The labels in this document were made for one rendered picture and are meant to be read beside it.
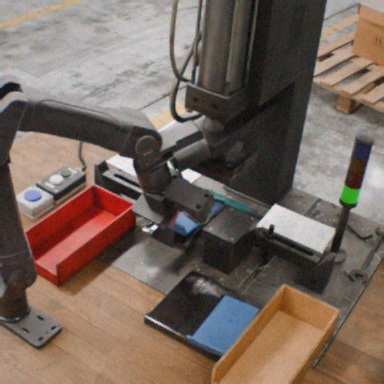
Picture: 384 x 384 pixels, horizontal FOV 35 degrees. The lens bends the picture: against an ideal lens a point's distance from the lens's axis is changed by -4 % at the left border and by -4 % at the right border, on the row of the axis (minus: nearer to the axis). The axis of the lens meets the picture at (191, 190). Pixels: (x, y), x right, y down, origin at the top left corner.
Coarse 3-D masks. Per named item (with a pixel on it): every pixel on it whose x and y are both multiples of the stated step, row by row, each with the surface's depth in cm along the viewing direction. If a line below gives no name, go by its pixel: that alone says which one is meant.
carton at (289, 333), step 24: (288, 288) 116; (264, 312) 111; (288, 312) 119; (312, 312) 116; (336, 312) 112; (240, 336) 105; (264, 336) 114; (288, 336) 115; (312, 336) 115; (240, 360) 109; (264, 360) 109; (288, 360) 110; (312, 360) 108
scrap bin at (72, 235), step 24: (96, 192) 140; (48, 216) 129; (72, 216) 137; (96, 216) 139; (120, 216) 131; (48, 240) 131; (72, 240) 132; (96, 240) 126; (48, 264) 125; (72, 264) 122
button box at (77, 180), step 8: (80, 144) 162; (80, 152) 159; (80, 160) 157; (64, 168) 149; (72, 168) 149; (80, 168) 150; (48, 176) 146; (72, 176) 146; (80, 176) 147; (40, 184) 143; (48, 184) 143; (56, 184) 143; (64, 184) 144; (72, 184) 145; (80, 184) 148; (48, 192) 142; (56, 192) 141; (64, 192) 143; (72, 192) 146; (56, 200) 142
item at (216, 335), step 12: (228, 300) 119; (216, 312) 116; (240, 312) 116; (252, 312) 117; (204, 324) 113; (216, 324) 113; (228, 324) 114; (240, 324) 114; (204, 336) 111; (216, 336) 111; (228, 336) 111; (204, 348) 109; (216, 348) 105; (228, 348) 109
